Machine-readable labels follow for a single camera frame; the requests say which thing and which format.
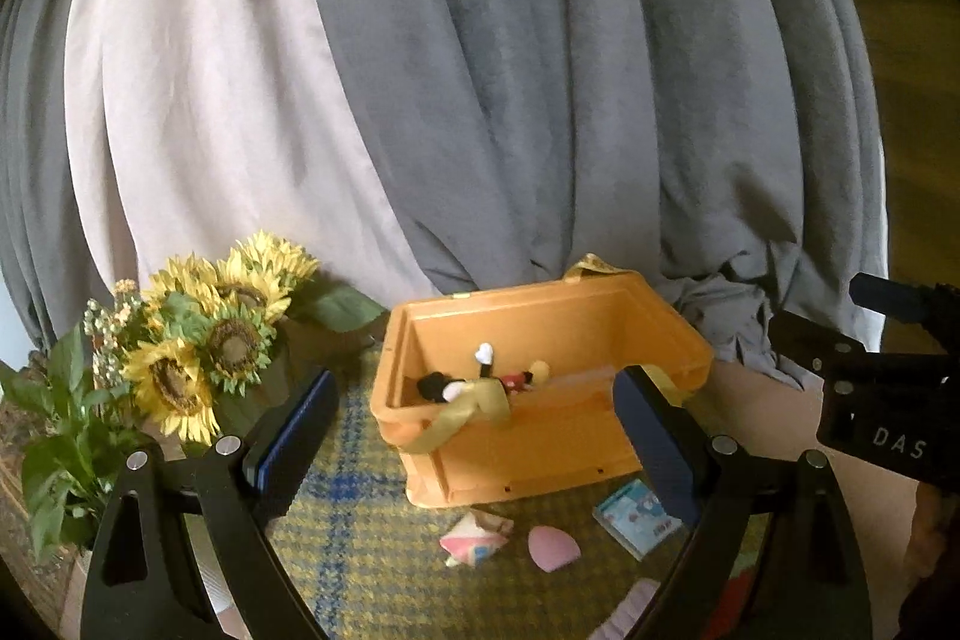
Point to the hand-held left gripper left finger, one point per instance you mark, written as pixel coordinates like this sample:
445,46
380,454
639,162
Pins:
300,430

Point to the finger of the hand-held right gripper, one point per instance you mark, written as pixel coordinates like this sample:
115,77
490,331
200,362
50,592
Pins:
911,310
814,340

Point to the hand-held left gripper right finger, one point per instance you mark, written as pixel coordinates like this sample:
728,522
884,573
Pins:
652,430

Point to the orange plastic box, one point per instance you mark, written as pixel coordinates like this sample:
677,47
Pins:
540,445

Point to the patterned cloth pouch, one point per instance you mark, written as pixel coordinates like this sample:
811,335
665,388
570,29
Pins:
474,539

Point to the white curtain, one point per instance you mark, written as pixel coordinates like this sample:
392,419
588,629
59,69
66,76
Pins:
876,280

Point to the pocket tissue packet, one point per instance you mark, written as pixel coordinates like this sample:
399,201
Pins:
637,520

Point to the sunflower bouquet with green leaves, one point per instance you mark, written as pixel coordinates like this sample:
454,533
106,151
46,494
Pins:
225,340

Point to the black mouse plush toy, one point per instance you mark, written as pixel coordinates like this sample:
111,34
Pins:
433,386

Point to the pink makeup sponge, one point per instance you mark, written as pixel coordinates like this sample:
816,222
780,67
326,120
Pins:
551,550

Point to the yellow plaid mat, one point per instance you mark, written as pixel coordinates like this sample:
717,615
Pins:
375,572

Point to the pink striped cloth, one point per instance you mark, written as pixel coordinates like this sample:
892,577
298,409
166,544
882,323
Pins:
626,610

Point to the beige curtain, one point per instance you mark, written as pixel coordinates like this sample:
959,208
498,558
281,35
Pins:
210,123

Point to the grey curtain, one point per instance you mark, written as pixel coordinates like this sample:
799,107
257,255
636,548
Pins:
37,175
562,85

